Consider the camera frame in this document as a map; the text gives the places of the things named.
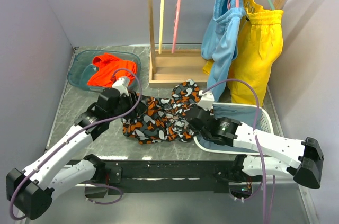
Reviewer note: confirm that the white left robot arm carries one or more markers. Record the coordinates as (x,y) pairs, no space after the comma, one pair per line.
(32,190)

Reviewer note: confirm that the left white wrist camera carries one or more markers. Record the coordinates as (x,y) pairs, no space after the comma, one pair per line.
(121,84)

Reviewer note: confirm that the yellow shorts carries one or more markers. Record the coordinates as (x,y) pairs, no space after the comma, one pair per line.
(259,44)

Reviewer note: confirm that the yellow hanger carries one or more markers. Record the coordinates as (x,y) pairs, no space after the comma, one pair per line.
(161,25)

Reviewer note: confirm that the wooden clothes rack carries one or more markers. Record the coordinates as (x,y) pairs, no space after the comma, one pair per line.
(167,70)

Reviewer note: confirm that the orange shorts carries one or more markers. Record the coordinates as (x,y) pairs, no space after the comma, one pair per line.
(107,70)

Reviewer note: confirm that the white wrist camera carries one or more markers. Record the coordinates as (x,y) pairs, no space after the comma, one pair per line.
(121,84)
(206,100)

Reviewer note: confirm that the light blue shorts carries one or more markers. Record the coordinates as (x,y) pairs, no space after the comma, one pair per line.
(220,43)

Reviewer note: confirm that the grey-blue cloth in basket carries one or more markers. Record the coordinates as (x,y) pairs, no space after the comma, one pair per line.
(243,113)

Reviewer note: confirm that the teal plastic bin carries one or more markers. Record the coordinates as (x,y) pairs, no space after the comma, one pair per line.
(83,68)

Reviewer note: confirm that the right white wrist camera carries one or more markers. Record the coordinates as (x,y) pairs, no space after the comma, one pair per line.
(206,100)

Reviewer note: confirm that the camouflage patterned shorts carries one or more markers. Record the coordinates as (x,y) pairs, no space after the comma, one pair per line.
(164,118)

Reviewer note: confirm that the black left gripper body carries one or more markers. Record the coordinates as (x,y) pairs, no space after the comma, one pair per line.
(125,104)

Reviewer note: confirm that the white laundry basket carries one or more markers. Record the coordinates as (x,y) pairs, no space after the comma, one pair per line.
(263,123)

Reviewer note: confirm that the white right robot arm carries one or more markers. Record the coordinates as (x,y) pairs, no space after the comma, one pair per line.
(261,153)

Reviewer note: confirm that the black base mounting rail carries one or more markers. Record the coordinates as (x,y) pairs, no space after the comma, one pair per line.
(148,176)

